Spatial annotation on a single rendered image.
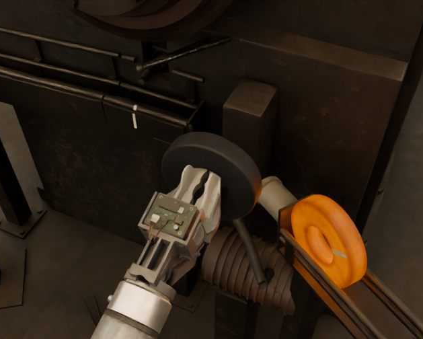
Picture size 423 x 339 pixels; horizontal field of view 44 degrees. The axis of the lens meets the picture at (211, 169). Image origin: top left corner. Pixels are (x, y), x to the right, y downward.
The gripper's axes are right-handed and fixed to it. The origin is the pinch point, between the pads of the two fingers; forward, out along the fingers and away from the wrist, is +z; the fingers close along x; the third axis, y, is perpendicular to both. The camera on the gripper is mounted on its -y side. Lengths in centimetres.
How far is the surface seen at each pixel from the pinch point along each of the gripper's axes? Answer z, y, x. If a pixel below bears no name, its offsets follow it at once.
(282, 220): 2.1, -15.9, -10.9
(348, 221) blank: 2.3, -6.7, -21.1
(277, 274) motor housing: -2.9, -31.7, -12.2
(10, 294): -26, -81, 63
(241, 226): 2.6, -28.1, -2.6
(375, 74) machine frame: 28.8, -5.1, -17.3
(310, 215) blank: 2.6, -10.2, -15.3
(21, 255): -14, -85, 68
